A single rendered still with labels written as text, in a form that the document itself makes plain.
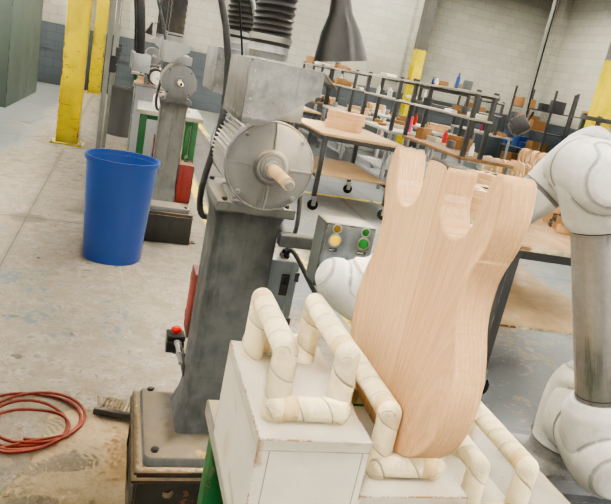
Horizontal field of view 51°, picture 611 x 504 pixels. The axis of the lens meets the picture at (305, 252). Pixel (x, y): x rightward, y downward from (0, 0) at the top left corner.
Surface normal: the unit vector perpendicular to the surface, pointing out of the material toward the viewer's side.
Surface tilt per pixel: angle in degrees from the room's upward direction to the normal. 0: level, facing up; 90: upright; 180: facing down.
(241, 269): 90
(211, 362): 90
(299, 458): 90
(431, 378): 90
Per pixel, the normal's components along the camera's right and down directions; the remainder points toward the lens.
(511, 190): 0.28, 0.07
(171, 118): 0.26, 0.31
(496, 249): 0.16, 0.61
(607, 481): -0.09, 0.35
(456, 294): -0.95, -0.11
